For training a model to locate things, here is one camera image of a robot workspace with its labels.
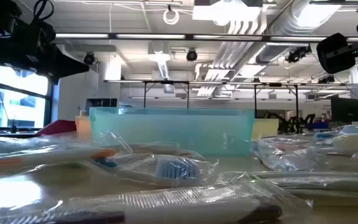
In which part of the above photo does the overhead rig light bar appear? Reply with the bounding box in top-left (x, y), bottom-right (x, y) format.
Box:
top-left (54, 32), bottom-right (358, 43)

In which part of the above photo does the white cable coil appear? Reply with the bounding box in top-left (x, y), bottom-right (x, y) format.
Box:
top-left (162, 8), bottom-right (180, 26)

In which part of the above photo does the yellow plastic bin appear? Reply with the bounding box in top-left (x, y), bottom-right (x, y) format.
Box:
top-left (252, 118), bottom-right (280, 141)

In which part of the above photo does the orange plastic bin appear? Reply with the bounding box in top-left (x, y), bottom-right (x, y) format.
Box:
top-left (75, 115), bottom-right (93, 139)

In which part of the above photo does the orange wrapped toothbrush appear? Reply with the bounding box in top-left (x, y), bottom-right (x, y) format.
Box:
top-left (0, 146), bottom-right (117, 177)

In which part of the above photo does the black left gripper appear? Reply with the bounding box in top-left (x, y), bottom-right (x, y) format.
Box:
top-left (0, 18), bottom-right (90, 85)

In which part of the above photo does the white ceiling light panel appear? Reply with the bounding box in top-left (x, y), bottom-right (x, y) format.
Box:
top-left (193, 0), bottom-right (262, 22)

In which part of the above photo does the magenta plastic bin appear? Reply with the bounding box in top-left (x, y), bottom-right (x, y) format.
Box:
top-left (35, 119), bottom-right (77, 137)

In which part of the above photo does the silver ventilation duct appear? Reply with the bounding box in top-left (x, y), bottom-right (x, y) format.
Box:
top-left (255, 0), bottom-right (343, 65)

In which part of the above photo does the black computer monitor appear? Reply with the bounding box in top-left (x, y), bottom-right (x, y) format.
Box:
top-left (331, 96), bottom-right (358, 124)

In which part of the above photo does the black stand frame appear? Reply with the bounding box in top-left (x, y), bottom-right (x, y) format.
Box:
top-left (142, 80), bottom-right (190, 109)
top-left (253, 82), bottom-right (300, 119)

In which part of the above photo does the green translucent plastic bin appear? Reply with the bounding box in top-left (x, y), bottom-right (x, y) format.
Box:
top-left (89, 107), bottom-right (256, 157)

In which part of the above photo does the dark background box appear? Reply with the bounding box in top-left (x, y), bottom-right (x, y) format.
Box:
top-left (85, 98), bottom-right (119, 116)

